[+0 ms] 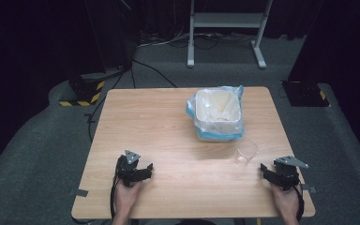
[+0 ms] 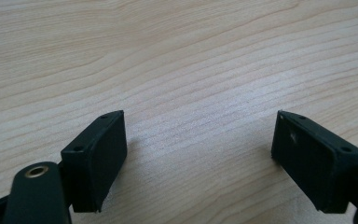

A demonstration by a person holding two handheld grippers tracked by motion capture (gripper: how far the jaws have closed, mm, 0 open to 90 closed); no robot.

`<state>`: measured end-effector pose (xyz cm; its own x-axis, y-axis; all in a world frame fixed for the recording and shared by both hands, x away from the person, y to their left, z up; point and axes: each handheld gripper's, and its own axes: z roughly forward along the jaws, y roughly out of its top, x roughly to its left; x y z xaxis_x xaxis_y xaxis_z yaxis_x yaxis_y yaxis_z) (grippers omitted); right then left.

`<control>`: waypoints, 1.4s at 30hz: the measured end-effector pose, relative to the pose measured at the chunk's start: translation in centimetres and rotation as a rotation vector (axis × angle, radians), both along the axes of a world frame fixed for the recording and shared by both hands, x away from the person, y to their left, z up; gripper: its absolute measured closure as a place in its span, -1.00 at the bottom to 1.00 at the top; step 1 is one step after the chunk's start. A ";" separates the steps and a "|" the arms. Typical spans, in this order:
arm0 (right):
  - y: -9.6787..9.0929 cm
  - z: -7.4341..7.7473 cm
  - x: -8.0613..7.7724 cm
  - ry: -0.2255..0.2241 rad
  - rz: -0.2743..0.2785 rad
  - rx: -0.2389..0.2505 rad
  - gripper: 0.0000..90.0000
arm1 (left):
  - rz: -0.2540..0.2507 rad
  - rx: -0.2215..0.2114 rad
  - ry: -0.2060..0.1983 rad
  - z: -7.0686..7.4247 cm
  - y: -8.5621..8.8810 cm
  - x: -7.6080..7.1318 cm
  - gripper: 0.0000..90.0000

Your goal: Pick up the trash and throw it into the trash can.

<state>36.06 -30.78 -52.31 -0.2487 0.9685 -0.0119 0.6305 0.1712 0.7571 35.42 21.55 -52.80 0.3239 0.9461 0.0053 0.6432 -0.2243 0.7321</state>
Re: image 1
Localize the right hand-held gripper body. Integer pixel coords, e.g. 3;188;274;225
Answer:
272;155;310;192

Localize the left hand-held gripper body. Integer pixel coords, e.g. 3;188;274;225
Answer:
114;149;146;188

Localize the person's left hand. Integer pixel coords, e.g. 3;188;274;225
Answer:
113;179;143;217

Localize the person's right hand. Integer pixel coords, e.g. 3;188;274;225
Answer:
269;182;303;218

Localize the clear plastic cup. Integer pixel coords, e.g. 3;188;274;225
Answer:
234;139;260;166

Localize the grey tape piece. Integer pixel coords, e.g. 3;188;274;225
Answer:
300;183;319;194
68;187;89;198

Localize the white square trash bin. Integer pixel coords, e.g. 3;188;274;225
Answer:
194;88;243;143

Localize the black yellow striped stand base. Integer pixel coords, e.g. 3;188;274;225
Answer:
58;72;107;108

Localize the dark curtain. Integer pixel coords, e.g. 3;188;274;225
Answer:
287;0;360;173

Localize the white metal stand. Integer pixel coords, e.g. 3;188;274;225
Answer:
186;0;275;70

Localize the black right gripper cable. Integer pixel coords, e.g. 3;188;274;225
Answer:
293;185;306;223

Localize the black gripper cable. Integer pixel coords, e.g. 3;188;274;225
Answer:
109;162;120;221
293;185;306;223

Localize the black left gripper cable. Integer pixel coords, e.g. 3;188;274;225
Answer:
109;162;120;221

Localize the black floor cable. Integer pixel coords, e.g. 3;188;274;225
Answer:
83;69;127;143
132;58;178;89

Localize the bundle of floor cables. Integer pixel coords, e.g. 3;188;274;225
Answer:
136;29;257;51

